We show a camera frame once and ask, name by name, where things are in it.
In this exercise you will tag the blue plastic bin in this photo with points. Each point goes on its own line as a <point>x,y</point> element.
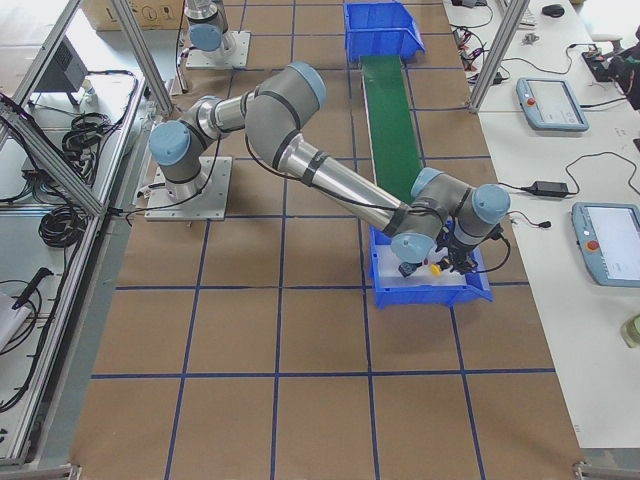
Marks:
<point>421,287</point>
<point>380,28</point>

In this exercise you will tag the yellow mushroom push button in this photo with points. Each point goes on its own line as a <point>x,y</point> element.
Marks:
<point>438,268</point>

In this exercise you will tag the upper teach pendant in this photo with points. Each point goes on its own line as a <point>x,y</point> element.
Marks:
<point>550,105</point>

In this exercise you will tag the lower teach pendant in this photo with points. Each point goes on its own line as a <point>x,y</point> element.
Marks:
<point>607,235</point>

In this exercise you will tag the cardboard box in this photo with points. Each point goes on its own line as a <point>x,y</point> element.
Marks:
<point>149,14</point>

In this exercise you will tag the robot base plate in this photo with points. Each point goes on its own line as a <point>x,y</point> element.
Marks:
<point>204,198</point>
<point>238,60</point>

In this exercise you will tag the teach pendant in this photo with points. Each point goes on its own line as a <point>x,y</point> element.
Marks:
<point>607,235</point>
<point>550,105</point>

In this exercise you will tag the blue left plastic bin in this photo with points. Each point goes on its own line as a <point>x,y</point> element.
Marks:
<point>380,28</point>

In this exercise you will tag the aluminium frame post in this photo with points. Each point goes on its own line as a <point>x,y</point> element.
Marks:
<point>497,51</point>

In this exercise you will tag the green conveyor belt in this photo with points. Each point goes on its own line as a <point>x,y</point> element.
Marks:
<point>393,142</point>

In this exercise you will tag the red mushroom push button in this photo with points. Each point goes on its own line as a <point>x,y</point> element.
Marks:
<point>406,269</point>

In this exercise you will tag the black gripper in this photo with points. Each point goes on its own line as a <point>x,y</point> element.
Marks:
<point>457,253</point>

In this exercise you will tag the blue right plastic bin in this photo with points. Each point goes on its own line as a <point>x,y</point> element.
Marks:
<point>421,287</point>

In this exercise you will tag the black power adapter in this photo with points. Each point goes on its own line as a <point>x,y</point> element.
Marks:
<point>549,189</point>

